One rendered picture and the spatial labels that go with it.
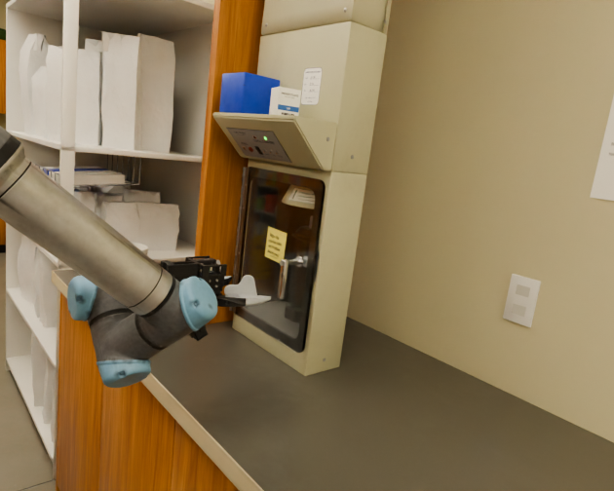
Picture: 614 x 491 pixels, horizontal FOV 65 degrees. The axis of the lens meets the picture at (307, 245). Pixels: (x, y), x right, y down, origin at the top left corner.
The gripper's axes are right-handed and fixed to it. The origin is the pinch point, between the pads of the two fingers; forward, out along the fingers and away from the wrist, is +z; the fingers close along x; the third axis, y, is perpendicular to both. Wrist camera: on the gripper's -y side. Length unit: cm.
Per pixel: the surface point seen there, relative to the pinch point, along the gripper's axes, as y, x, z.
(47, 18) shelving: 81, 219, 8
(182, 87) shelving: 54, 156, 56
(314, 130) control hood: 34.5, -5.4, 7.5
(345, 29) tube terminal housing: 55, -4, 14
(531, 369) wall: -14, -37, 57
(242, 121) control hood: 34.9, 14.2, 2.9
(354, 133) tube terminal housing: 35.0, -5.4, 18.9
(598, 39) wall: 60, -35, 57
